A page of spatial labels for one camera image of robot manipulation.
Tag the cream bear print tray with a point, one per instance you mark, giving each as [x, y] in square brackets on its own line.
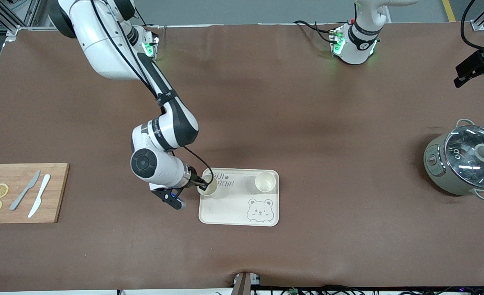
[225, 209]

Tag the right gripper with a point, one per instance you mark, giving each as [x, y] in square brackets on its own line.
[195, 179]

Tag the grey plastic knife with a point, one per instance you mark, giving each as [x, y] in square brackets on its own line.
[24, 190]

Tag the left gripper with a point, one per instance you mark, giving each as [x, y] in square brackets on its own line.
[482, 61]

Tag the glass pot lid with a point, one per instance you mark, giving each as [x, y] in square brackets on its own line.
[463, 164]

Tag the grey-green electric cooking pot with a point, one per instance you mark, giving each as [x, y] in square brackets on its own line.
[442, 180]

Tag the metal table edge clamp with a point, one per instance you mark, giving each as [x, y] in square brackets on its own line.
[244, 283]

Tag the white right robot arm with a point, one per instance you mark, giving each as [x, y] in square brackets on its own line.
[102, 49]

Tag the wooden cutting board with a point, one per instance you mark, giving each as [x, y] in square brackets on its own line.
[57, 196]

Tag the white IKEA cup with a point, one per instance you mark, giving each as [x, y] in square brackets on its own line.
[265, 182]
[212, 189]

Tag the white plastic knife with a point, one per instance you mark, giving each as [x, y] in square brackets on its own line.
[41, 192]

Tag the brown table cover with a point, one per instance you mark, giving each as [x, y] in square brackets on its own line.
[242, 102]

